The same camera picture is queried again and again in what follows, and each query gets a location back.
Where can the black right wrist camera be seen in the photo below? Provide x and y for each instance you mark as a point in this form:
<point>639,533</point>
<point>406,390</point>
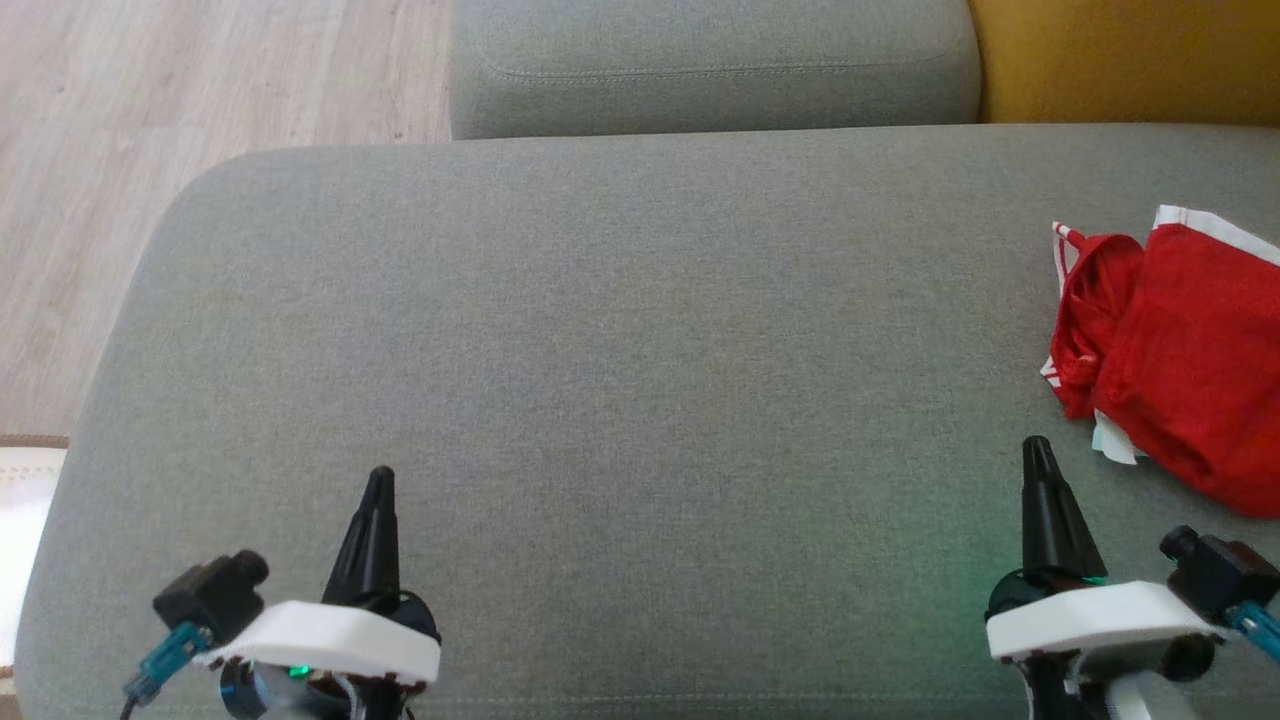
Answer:
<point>1220,575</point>

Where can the red white-striped mesh shorts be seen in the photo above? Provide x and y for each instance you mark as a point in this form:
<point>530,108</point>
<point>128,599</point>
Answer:
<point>1200,360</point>

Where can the yellow sofa back cushion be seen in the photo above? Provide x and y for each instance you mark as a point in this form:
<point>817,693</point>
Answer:
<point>1130,60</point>

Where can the red Bulls 23 jersey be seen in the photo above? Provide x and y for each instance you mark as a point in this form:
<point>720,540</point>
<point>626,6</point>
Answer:
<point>1085,320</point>

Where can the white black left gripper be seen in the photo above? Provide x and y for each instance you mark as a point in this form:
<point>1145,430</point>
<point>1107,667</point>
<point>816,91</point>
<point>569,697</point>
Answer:
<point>330,635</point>

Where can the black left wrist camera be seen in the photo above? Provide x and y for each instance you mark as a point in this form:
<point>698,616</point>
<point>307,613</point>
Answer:
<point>215,595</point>

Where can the white rug brown border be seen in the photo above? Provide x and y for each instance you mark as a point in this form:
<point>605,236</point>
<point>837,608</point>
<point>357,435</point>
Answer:
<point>20,540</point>

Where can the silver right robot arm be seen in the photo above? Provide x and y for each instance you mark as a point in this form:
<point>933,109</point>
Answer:
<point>1140,702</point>

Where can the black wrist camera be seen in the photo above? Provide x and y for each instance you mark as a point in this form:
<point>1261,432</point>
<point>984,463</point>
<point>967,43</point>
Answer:
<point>215,595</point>
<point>1220,575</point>

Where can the grey sofa cushion block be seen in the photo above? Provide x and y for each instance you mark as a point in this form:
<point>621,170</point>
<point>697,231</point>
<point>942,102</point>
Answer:
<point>700,50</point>

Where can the large grey sofa seat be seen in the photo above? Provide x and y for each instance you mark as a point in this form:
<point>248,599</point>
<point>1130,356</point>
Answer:
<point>600,350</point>

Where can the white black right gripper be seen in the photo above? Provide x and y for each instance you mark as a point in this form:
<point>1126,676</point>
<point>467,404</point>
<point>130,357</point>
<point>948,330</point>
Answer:
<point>1090,620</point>

